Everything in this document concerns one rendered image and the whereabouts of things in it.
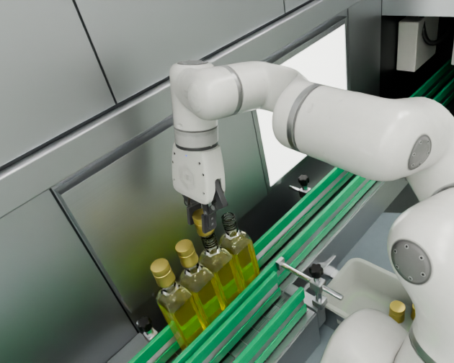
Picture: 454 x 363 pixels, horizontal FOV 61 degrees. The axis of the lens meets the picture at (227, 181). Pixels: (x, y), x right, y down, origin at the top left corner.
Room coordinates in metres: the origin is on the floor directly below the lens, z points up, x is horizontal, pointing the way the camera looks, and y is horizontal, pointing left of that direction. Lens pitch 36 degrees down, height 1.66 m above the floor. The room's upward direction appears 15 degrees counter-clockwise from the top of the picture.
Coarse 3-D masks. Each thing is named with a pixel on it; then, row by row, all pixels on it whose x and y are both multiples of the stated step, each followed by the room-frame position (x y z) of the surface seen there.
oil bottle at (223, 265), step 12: (204, 252) 0.58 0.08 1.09; (228, 252) 0.57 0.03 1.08; (204, 264) 0.56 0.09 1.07; (216, 264) 0.54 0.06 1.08; (228, 264) 0.55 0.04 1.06; (216, 276) 0.54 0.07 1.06; (228, 276) 0.55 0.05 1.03; (228, 288) 0.54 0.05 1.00; (240, 288) 0.56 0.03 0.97; (228, 300) 0.54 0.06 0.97
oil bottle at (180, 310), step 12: (180, 288) 0.50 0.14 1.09; (156, 300) 0.50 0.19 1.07; (168, 300) 0.48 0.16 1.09; (180, 300) 0.48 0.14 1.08; (192, 300) 0.49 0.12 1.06; (168, 312) 0.47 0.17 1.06; (180, 312) 0.47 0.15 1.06; (192, 312) 0.49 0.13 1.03; (180, 324) 0.47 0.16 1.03; (192, 324) 0.48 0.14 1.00; (204, 324) 0.50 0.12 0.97; (180, 336) 0.47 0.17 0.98; (192, 336) 0.47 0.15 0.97
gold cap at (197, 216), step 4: (196, 212) 0.58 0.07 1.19; (200, 212) 0.58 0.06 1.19; (192, 216) 0.57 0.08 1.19; (196, 216) 0.57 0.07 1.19; (200, 216) 0.56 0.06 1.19; (196, 220) 0.56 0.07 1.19; (200, 220) 0.56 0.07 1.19; (196, 224) 0.56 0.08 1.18; (200, 224) 0.56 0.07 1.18; (196, 228) 0.57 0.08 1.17; (200, 228) 0.56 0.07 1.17; (200, 232) 0.56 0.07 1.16; (208, 232) 0.56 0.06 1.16; (212, 232) 0.56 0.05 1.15; (204, 236) 0.56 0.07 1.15
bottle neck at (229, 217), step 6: (222, 216) 0.61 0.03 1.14; (228, 216) 0.62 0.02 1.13; (234, 216) 0.60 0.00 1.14; (222, 222) 0.60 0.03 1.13; (228, 222) 0.59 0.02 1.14; (234, 222) 0.60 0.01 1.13; (228, 228) 0.59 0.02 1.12; (234, 228) 0.59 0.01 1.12; (228, 234) 0.59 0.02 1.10; (234, 234) 0.59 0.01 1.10
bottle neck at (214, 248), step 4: (200, 236) 0.57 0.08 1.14; (208, 236) 0.58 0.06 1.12; (212, 236) 0.56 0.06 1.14; (204, 240) 0.56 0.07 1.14; (208, 240) 0.56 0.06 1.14; (212, 240) 0.56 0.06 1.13; (216, 240) 0.57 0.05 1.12; (204, 244) 0.56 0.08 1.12; (208, 244) 0.56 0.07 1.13; (212, 244) 0.56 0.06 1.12; (216, 244) 0.56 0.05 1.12; (208, 248) 0.56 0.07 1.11; (212, 248) 0.56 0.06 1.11; (216, 248) 0.56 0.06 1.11; (208, 252) 0.56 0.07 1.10; (212, 252) 0.56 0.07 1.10; (216, 252) 0.56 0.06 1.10
